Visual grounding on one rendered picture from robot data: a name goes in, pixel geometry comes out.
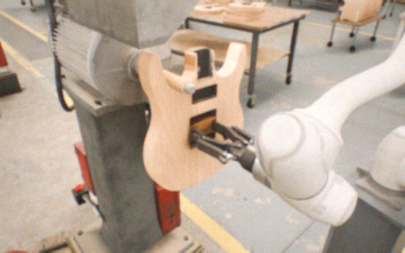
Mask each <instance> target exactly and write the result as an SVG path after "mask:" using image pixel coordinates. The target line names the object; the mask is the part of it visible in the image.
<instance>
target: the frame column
mask: <svg viewBox="0 0 405 253"><path fill-rule="evenodd" d="M67 94H68V93H67ZM68 95H69V94H68ZM69 97H70V99H71V100H72V101H73V102H74V110H75V114H76V116H77V119H78V127H79V130H80V132H81V136H82V143H83V146H84V149H85V152H86V159H87V162H88V165H89V168H90V175H91V178H92V181H93V184H94V189H95V194H96V197H97V200H98V205H99V208H100V211H101V212H102V213H103V214H104V218H105V220H106V222H105V223H104V221H103V220H102V226H101V227H100V232H99V234H100V236H102V238H103V240H104V241H105V243H106V245H108V246H109V248H110V249H111V250H112V252H113V253H142V252H143V251H145V250H147V249H148V248H149V247H151V246H152V245H154V244H155V243H156V242H158V241H160V240H161V239H162V238H164V237H165V236H162V232H161V227H160V225H159V223H158V218H157V211H156V199H155V192H154V180H153V179H152V178H151V177H150V176H149V175H148V174H147V171H146V167H145V165H144V162H143V147H144V142H145V140H146V136H147V118H146V107H145V101H144V102H141V103H139V104H136V105H133V106H129V107H126V108H124V109H121V110H117V111H114V112H112V113H110V114H105V115H103V116H100V117H98V118H96V117H95V115H94V114H91V112H90V111H89V110H87V109H86V108H85V107H84V106H83V105H82V104H80V103H79V102H78V101H76V100H75V99H74V97H71V96H70V95H69Z"/></svg>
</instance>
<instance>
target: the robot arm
mask: <svg viewBox="0 0 405 253"><path fill-rule="evenodd" d="M404 83H405V34H404V36H403V37H402V39H401V40H400V43H399V45H398V46H397V47H396V50H395V52H394V53H392V56H391V57H390V58H388V59H387V61H386V62H383V63H381V64H379V65H378V66H375V67H372V68H371V69H370V70H365V71H364V72H362V73H361V74H357V75H355V76H353V77H351V78H349V79H346V80H344V81H343V82H341V83H339V84H337V85H335V86H334V87H333V88H331V89H330V90H329V91H328V92H327V93H325V94H324V95H323V96H322V97H320V98H319V100H318V101H316V102H314V104H313V105H312V106H309V107H308V108H306V109H302V110H301V109H295V110H293V111H292V112H290V111H288V112H280V113H278V114H273V115H271V116H270V117H269V118H266V119H265V120H264V121H263V122H262V124H261V125H260V127H259V128H258V130H257V134H256V136H253V135H250V134H249V133H248V132H246V131H244V130H243V129H241V128H239V127H237V126H236V125H232V126H231V127H229V126H224V125H223V124H221V123H220V122H216V121H215V120H212V130H213V131H215V132H217V133H218V134H220V135H221V136H224V134H225V137H226V136H227V137H228V138H229V140H230V141H232V143H231V142H228V141H227V142H226V143H225V142H222V141H219V140H215V139H211V138H209V137H206V136H205V133H203V132H201V131H199V130H197V129H196V128H194V127H192V128H191V138H192V139H193V140H196V142H197V149H199V150H200V151H202V152H204V153H205V154H208V155H209V156H211V157H213V158H216V159H217V160H218V161H219V162H221V163H222V164H227V161H228V160H233V161H236V162H237V163H239V164H240V166H241V167H242V168H243V169H244V170H245V171H248V172H249V173H251V174H252V175H253V178H254V179H255V180H257V181H258V182H260V183H261V184H263V185H265V186H266V187H267V188H268V189H271V190H272V191H274V192H275V193H277V194H278V195H279V198H281V199H282V200H283V202H286V203H287V204H288V205H289V206H292V207H293V208H294V209H296V210H297V211H300V212H301V213H302V214H304V215H306V216H308V217H310V218H311V219H314V220H317V221H318V222H321V223H326V224H329V225H332V226H335V227H338V226H339V225H340V224H342V223H344V222H345V221H346V220H347V219H348V218H349V217H350V216H351V215H352V213H353V210H354V209H355V205H356V202H357V192H356V191H355V190H354V188H353V187H352V186H351V185H350V184H349V183H348V182H347V181H346V180H345V179H343V178H342V177H340V176H339V175H336V174H335V172H334V171H333V170H332V169H331V168H332V166H333V164H334V162H335V158H336V156H337V154H338V153H339V150H340V148H341V146H342V145H343V140H342V138H341V136H340V129H341V127H342V125H343V123H344V121H345V120H346V118H348V116H349V114H351V112H352V111H353V110H355V109H356V108H357V107H358V106H362V104H364V103H366V102H368V101H371V100H372V99H374V98H376V97H379V96H381V95H383V94H385V93H387V92H390V91H392V90H394V89H395V88H398V87H399V86H401V85H402V84H404ZM235 131H236V132H235ZM228 146H229V148H228ZM357 171H358V172H359V173H360V174H361V175H363V176H364V177H363V178H362V179H357V180H356V181H355V185H356V186H357V187H358V188H362V189H364V190H365V191H366V192H367V193H371V195H374V196H375V197H376V198H378V199H379V200H381V201H384V202H385V203H386V204H387V205H388V206H391V207H392V209H393V210H397V211H401V210H402V208H403V206H405V126H401V127H398V128H396V129H395V130H394V131H392V132H391V133H390V134H389V135H388V136H386V137H385V138H384V139H383V141H382V142H381V143H380V144H379V148H378V149H377V151H376V153H375V157H374V159H373V162H372V164H371V168H368V167H363V166H361V165H359V166H358V167H357Z"/></svg>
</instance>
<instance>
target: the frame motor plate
mask: <svg viewBox="0 0 405 253"><path fill-rule="evenodd" d="M77 79H80V78H79V77H78V76H77V75H76V74H74V73H72V72H69V73H66V74H62V88H63V90H64V91H65V92H67V93H68V94H69V95H70V96H71V97H74V99H75V100H76V101H78V102H79V103H80V104H82V105H83V106H84V107H85V108H86V109H87V110H89V111H90V112H91V114H94V115H95V117H96V118H98V117H100V116H103V115H105V114H110V113H112V112H114V111H117V110H121V109H124V108H126V107H129V106H125V105H121V104H117V105H114V106H108V105H107V104H105V103H104V102H103V101H102V100H100V99H99V98H98V97H95V95H94V94H92V93H91V92H89V91H88V90H87V89H86V88H84V87H82V85H80V84H79V83H77Z"/></svg>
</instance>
